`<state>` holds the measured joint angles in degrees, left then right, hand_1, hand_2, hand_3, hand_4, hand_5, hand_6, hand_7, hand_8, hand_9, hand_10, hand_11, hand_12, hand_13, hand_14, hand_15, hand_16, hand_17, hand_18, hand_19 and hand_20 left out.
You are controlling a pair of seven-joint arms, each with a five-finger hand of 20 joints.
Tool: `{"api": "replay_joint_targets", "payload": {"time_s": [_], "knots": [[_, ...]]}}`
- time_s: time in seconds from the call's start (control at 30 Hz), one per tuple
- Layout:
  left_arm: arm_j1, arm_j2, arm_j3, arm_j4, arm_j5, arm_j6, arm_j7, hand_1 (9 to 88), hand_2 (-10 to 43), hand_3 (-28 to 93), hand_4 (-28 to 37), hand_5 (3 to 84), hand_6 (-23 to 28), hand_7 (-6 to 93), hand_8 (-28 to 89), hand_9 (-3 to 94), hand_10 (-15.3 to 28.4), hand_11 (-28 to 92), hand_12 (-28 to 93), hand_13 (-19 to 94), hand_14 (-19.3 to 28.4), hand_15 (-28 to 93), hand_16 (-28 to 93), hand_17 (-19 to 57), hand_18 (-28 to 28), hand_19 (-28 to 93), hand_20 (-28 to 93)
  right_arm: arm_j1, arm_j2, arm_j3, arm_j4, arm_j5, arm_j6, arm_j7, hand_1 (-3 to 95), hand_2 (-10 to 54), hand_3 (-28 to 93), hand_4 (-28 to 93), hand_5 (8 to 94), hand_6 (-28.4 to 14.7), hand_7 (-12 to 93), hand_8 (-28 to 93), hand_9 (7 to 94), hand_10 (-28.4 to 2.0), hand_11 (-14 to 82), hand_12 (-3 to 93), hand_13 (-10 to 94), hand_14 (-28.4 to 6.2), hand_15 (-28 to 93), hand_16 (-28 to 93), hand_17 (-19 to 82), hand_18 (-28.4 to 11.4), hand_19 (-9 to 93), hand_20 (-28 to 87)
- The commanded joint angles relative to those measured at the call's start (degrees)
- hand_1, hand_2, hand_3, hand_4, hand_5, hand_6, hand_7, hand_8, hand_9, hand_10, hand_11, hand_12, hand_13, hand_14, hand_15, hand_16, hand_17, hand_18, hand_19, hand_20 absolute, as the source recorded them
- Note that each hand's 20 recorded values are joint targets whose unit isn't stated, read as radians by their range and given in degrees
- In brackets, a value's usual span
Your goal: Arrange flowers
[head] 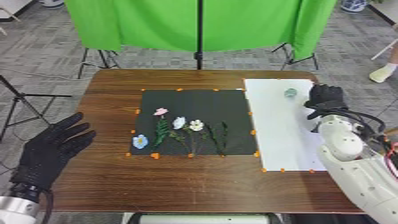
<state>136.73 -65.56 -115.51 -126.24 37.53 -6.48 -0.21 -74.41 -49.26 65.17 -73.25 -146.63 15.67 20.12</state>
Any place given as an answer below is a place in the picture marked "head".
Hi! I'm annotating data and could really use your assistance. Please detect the blue and white vase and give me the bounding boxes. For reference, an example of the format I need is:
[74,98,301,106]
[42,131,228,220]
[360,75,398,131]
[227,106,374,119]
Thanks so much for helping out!
[340,0,370,14]
[38,0,67,9]

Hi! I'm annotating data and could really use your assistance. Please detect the white sheet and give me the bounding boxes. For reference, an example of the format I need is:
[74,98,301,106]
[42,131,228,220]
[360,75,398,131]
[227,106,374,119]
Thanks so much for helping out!
[243,78,330,173]

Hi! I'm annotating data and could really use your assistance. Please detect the pale grey bar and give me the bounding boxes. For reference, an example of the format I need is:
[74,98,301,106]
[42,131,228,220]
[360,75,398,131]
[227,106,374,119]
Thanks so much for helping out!
[127,213,282,224]

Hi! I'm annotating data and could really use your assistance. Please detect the black cable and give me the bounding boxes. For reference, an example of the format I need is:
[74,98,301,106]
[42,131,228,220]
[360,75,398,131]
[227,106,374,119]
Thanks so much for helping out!
[331,108,392,141]

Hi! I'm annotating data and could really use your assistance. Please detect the pink flower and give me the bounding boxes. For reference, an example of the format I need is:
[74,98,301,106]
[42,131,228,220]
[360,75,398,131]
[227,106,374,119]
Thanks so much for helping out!
[152,107,173,152]

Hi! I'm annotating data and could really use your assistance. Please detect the white flower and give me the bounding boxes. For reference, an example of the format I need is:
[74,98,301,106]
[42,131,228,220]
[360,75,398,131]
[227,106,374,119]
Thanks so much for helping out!
[187,119,209,155]
[168,116,193,152]

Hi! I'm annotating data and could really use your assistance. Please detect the black stand legs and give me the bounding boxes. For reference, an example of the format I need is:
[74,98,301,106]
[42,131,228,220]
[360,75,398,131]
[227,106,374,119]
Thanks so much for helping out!
[77,47,125,80]
[271,42,322,71]

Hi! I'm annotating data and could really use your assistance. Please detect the person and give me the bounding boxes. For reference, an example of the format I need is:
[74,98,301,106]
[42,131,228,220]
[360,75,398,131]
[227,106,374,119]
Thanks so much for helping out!
[369,46,398,84]

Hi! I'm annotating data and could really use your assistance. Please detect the pale blue flower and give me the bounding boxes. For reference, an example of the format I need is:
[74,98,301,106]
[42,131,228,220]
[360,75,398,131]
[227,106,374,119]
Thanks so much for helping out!
[131,133,152,151]

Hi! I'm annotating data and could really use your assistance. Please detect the black tripod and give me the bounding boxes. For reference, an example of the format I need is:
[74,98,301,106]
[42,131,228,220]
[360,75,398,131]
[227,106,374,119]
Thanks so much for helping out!
[0,74,76,142]

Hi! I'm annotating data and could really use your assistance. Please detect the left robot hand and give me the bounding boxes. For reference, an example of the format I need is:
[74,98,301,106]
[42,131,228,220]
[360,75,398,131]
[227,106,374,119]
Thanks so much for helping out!
[10,112,99,195]

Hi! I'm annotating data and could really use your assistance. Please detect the green sprig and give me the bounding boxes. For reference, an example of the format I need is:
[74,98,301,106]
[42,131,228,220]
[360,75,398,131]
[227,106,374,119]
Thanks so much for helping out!
[219,120,232,148]
[205,124,228,157]

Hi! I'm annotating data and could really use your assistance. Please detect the black stand pole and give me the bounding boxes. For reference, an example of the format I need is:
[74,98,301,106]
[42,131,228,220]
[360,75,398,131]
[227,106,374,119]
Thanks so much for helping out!
[195,0,207,71]

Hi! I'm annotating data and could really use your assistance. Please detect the dark mat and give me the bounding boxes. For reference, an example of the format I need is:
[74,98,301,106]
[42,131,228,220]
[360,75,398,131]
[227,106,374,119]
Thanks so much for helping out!
[129,89,262,157]

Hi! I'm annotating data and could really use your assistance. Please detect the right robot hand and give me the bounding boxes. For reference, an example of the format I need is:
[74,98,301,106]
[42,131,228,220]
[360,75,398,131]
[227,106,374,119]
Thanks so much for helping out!
[303,83,353,120]

